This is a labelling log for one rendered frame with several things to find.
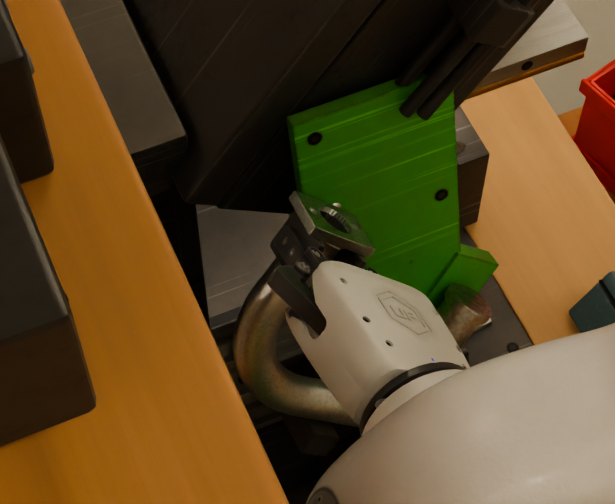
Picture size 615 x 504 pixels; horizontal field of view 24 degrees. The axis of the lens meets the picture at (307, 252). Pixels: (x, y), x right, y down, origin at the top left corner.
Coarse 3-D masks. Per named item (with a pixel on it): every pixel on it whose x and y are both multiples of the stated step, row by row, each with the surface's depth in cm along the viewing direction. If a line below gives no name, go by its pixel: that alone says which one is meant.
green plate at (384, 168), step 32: (352, 96) 94; (384, 96) 94; (448, 96) 96; (288, 128) 93; (320, 128) 93; (352, 128) 94; (384, 128) 96; (416, 128) 97; (448, 128) 98; (320, 160) 95; (352, 160) 96; (384, 160) 97; (416, 160) 99; (448, 160) 100; (320, 192) 97; (352, 192) 98; (384, 192) 99; (416, 192) 101; (448, 192) 102; (384, 224) 101; (416, 224) 103; (448, 224) 104; (384, 256) 103; (416, 256) 105; (448, 256) 106; (416, 288) 107
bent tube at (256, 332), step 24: (312, 216) 94; (336, 216) 97; (336, 240) 94; (360, 240) 96; (264, 288) 97; (240, 312) 99; (264, 312) 98; (240, 336) 99; (264, 336) 99; (240, 360) 100; (264, 360) 100; (264, 384) 102; (288, 384) 104; (312, 384) 106; (288, 408) 105; (312, 408) 106; (336, 408) 107
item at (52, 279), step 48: (0, 144) 48; (0, 192) 47; (0, 240) 46; (0, 288) 45; (48, 288) 45; (0, 336) 44; (48, 336) 45; (0, 384) 46; (48, 384) 47; (0, 432) 49
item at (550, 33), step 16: (560, 0) 117; (544, 16) 116; (560, 16) 116; (528, 32) 115; (544, 32) 115; (560, 32) 115; (576, 32) 115; (512, 48) 114; (528, 48) 114; (544, 48) 114; (560, 48) 114; (576, 48) 115; (512, 64) 113; (528, 64) 114; (544, 64) 115; (560, 64) 116; (496, 80) 114; (512, 80) 115
